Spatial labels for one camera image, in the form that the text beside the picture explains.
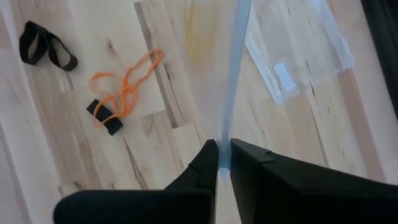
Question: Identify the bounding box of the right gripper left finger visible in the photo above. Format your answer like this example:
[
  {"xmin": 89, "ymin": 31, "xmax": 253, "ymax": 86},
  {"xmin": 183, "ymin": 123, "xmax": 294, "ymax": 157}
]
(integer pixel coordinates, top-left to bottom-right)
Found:
[{"xmin": 163, "ymin": 139, "xmax": 220, "ymax": 191}]

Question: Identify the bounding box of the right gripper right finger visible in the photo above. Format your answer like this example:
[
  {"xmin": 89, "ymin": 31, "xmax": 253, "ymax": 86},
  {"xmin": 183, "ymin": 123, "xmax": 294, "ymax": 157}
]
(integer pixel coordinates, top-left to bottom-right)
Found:
[{"xmin": 230, "ymin": 139, "xmax": 398, "ymax": 224}]

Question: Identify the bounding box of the small black block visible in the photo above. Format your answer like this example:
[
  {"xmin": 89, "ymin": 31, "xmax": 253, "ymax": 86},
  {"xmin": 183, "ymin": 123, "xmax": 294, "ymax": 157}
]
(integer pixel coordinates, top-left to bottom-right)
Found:
[{"xmin": 86, "ymin": 98, "xmax": 124, "ymax": 136}]

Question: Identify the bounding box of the clear plastic zip bag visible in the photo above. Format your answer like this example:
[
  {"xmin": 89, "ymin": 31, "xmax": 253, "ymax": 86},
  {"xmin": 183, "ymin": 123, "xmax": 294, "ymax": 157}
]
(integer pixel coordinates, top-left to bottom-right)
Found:
[
  {"xmin": 182, "ymin": 0, "xmax": 253, "ymax": 187},
  {"xmin": 244, "ymin": 0, "xmax": 357, "ymax": 107}
]

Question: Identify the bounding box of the black aluminium table frame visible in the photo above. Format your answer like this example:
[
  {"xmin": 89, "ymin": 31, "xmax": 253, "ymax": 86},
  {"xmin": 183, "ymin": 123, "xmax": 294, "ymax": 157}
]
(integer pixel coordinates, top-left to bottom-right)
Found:
[{"xmin": 360, "ymin": 0, "xmax": 398, "ymax": 121}]

